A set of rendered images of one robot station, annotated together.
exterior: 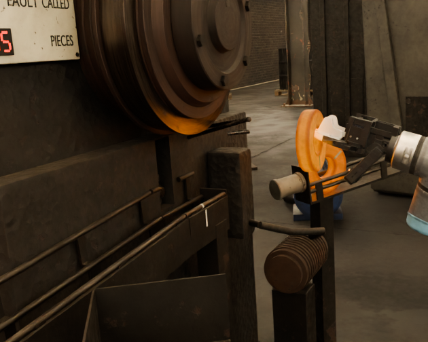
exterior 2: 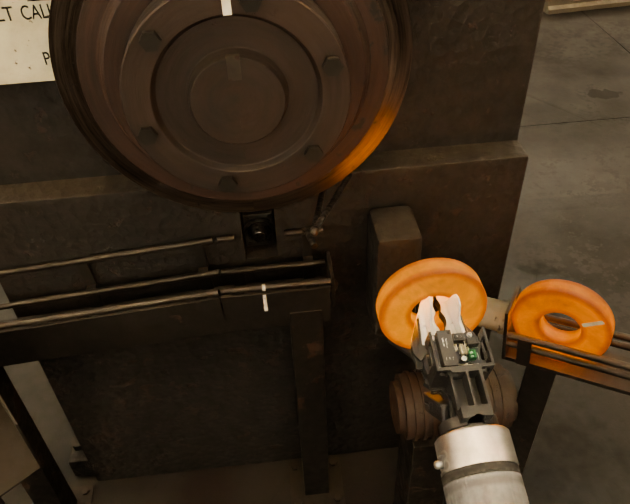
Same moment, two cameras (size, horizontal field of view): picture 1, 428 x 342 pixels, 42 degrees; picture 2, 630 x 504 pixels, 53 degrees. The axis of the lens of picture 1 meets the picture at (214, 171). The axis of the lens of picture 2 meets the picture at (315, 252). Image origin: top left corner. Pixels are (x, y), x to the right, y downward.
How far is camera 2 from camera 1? 120 cm
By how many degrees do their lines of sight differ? 58
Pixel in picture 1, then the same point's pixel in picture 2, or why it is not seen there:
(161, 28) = (107, 98)
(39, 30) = (22, 48)
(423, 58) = not seen: outside the picture
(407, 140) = (454, 448)
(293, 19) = not seen: outside the picture
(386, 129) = (469, 398)
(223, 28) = (219, 114)
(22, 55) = not seen: outside the picture
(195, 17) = (132, 103)
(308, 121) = (396, 286)
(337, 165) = (586, 336)
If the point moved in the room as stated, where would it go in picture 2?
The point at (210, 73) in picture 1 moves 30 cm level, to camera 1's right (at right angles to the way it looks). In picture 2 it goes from (186, 174) to (314, 306)
